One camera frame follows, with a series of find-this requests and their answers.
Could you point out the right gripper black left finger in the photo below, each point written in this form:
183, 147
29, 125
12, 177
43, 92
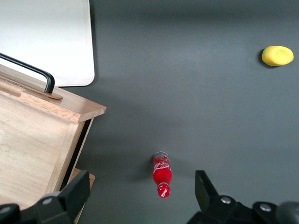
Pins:
58, 207

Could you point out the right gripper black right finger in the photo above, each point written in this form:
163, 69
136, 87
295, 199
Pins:
217, 210

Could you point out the light wooden drawer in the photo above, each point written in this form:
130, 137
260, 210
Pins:
35, 144

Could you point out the red cola bottle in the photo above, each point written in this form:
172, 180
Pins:
162, 175

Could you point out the yellow toy lemon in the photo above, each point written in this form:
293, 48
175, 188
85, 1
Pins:
278, 56

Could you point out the white rectangular plastic tray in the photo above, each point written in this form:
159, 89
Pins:
46, 35

